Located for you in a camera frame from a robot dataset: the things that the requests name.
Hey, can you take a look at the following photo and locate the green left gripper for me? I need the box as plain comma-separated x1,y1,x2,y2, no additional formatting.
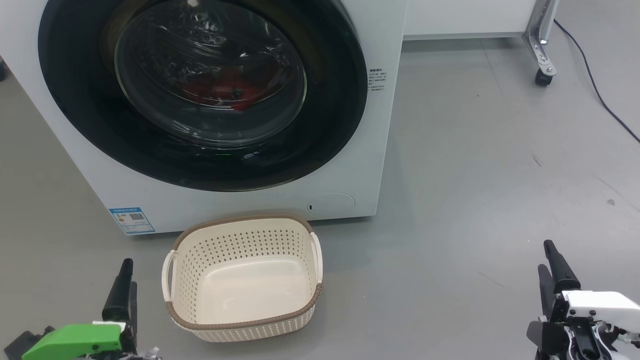
21,258,162,360

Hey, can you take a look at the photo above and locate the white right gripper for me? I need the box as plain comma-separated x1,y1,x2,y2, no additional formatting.
526,240,640,360

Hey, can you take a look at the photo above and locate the round black glass washer door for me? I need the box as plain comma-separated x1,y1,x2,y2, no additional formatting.
38,0,369,193

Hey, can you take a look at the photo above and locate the red garment with white stripes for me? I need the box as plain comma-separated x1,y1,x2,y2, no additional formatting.
179,64,282,112

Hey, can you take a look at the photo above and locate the cream perforated laundry basket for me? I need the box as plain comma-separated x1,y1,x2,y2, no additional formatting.
161,214,325,344

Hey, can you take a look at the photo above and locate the white front-load washing machine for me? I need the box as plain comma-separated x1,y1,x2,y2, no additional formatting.
0,0,409,236

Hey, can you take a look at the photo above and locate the blue energy label sticker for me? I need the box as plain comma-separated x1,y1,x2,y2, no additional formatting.
108,207,156,236

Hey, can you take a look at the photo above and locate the small printed text label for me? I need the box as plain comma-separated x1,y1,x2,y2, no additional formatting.
368,67,391,94

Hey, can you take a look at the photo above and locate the white panel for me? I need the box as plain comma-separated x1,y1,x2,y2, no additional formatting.
403,0,539,41

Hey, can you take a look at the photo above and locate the black floor cable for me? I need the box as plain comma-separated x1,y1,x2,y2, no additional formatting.
553,19,640,144

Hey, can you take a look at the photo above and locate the metal frame leg with caster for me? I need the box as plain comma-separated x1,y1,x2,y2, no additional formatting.
522,0,559,87

